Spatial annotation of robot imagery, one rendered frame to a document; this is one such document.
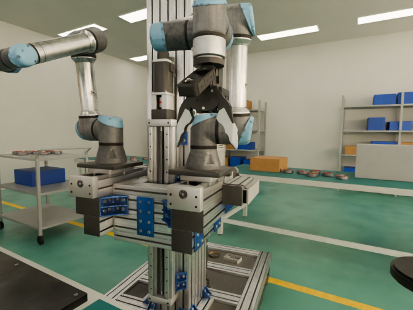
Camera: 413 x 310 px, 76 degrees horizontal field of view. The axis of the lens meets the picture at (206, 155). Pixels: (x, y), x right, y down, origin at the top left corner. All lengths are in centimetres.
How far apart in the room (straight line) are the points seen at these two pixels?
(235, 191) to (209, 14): 77
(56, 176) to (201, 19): 331
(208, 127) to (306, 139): 589
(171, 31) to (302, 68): 642
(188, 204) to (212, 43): 58
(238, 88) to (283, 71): 613
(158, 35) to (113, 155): 73
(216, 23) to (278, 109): 647
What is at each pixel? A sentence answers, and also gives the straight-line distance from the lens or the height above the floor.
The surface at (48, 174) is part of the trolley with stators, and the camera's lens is 371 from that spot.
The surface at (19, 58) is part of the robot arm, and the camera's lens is 115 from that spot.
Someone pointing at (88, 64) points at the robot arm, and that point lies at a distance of 148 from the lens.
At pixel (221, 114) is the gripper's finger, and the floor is 123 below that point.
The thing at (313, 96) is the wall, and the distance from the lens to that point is 692.
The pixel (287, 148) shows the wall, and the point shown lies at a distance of 697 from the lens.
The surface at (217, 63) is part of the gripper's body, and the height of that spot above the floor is 134.
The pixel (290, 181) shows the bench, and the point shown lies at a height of 73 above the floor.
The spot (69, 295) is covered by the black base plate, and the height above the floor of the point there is 77.
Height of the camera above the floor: 119
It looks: 5 degrees down
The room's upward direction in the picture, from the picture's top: 1 degrees clockwise
